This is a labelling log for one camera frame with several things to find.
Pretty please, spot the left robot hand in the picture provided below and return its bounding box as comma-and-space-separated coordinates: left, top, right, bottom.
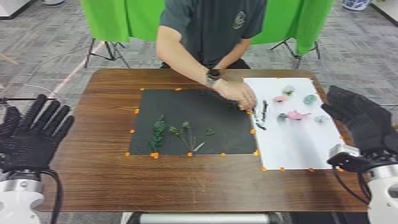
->
0, 93, 76, 174

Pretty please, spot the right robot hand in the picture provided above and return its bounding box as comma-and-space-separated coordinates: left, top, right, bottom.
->
320, 85, 398, 158

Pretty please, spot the dark mat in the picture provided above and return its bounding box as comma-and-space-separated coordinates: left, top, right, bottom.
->
128, 89, 259, 156

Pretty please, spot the person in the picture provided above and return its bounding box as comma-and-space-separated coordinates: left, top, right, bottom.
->
154, 0, 268, 112

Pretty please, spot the large pink flower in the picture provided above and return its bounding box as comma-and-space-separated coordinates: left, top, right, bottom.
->
286, 109, 312, 121

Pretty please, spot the white sheet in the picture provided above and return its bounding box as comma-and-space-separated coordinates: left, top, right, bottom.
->
241, 77, 346, 172

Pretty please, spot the black tripod stand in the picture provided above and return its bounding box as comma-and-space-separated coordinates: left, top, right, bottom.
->
268, 37, 325, 70
82, 37, 133, 70

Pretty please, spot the pale grey bar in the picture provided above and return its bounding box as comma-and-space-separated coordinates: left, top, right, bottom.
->
126, 212, 284, 224

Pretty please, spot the black cable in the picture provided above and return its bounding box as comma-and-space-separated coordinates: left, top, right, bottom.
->
328, 162, 373, 205
35, 168, 66, 224

